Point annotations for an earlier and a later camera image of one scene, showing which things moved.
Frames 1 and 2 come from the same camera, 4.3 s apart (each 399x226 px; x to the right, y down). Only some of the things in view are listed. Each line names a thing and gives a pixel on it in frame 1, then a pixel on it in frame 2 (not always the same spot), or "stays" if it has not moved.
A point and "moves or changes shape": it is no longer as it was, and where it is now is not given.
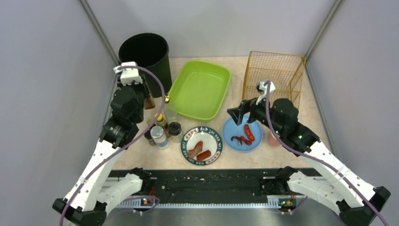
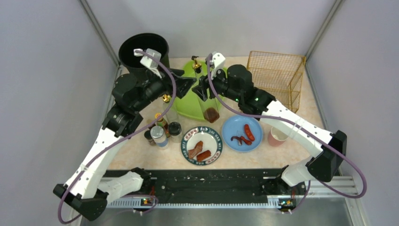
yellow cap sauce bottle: [161, 122] stays
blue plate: [244, 137] stays
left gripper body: [145, 90] → [170, 81]
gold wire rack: [286, 71] stays
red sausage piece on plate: [203, 155] stays
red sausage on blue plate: [248, 132] stays
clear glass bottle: [170, 114] stays
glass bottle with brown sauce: [149, 103] moves or changes shape
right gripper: [246, 108] → [209, 86]
